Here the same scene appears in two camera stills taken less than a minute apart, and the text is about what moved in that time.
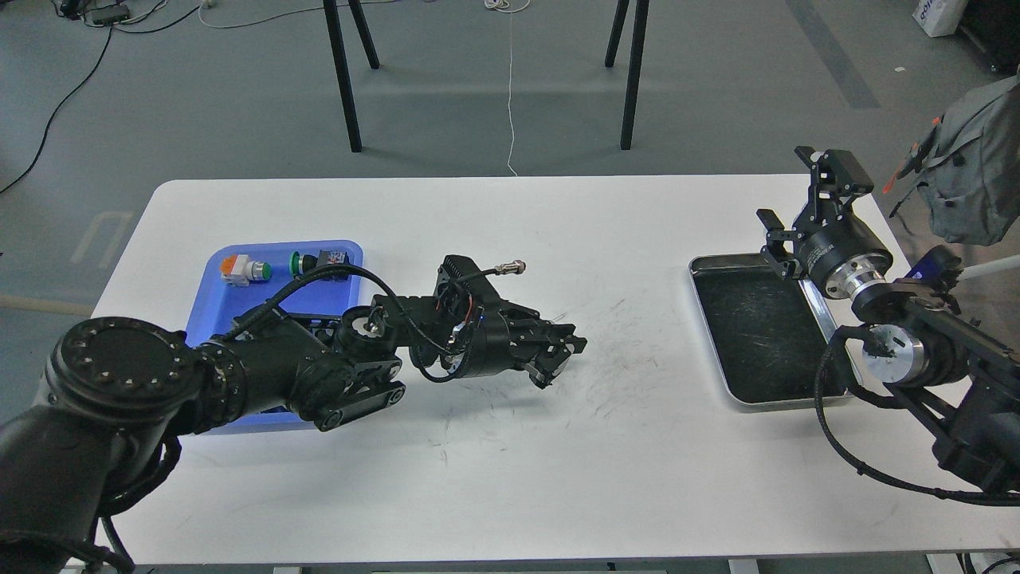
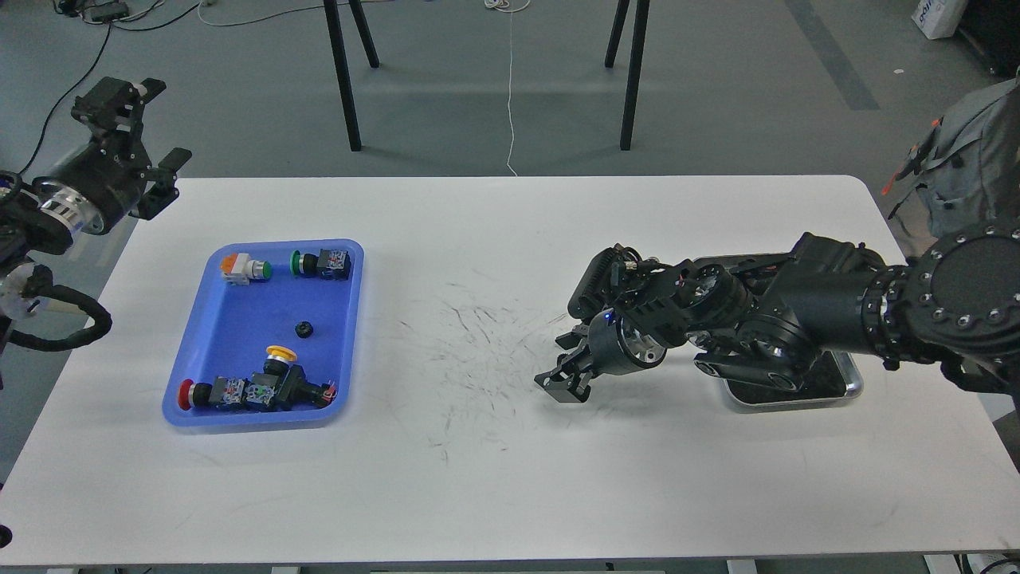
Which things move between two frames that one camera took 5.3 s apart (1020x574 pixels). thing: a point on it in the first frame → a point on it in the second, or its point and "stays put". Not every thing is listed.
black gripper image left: [503, 336] → [99, 187]
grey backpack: [969, 167] stays put
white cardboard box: [939, 17] stays put
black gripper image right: [835, 249] → [613, 347]
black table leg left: [344, 72] stays put
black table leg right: [634, 75] stays put
